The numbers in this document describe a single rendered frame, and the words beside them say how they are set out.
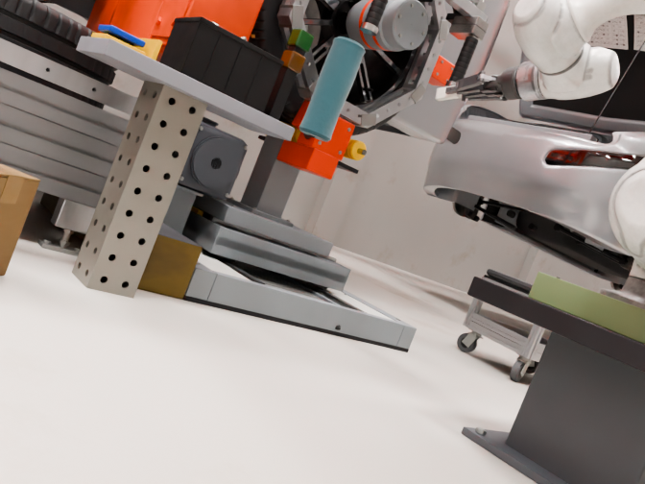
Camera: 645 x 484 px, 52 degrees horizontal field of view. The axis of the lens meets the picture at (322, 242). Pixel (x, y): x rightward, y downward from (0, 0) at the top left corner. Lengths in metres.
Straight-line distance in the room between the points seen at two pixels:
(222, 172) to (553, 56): 0.87
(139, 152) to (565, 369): 0.91
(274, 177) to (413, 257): 5.98
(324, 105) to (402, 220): 5.93
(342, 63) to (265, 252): 0.56
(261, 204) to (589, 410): 1.11
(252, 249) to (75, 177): 0.54
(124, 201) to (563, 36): 0.91
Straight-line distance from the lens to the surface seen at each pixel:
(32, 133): 1.55
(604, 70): 1.53
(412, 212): 7.68
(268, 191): 1.99
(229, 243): 1.82
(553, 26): 1.42
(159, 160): 1.35
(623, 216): 1.15
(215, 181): 1.79
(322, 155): 1.88
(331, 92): 1.73
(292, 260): 1.94
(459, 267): 8.57
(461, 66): 1.90
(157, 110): 1.33
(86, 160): 1.58
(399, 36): 1.83
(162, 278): 1.51
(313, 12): 2.48
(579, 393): 1.34
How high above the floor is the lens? 0.31
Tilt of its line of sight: 3 degrees down
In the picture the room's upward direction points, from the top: 22 degrees clockwise
